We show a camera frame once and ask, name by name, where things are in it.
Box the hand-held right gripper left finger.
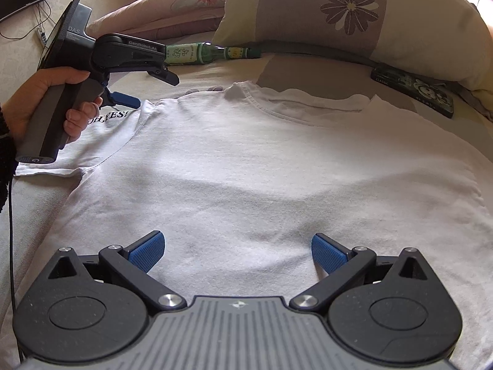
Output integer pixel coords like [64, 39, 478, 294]
[47, 230, 187, 313]

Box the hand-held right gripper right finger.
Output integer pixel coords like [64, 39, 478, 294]
[289, 233, 430, 313]

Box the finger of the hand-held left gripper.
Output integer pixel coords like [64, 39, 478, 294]
[145, 62, 180, 86]
[99, 83, 141, 109]

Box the white t-shirt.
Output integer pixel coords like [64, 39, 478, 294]
[0, 81, 487, 370]

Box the person's left forearm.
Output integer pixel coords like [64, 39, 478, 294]
[0, 102, 18, 216]

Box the person's left hand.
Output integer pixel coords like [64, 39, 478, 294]
[0, 65, 104, 145]

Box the green glass bottle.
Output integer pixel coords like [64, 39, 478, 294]
[164, 42, 263, 66]

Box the folded pink floral quilt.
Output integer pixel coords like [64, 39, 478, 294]
[87, 0, 237, 37]

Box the black panda print phone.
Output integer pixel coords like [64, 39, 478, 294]
[370, 66, 456, 119]

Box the floral patchwork pillow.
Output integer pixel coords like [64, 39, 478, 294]
[213, 0, 493, 120]

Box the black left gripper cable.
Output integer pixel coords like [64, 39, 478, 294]
[7, 170, 24, 361]

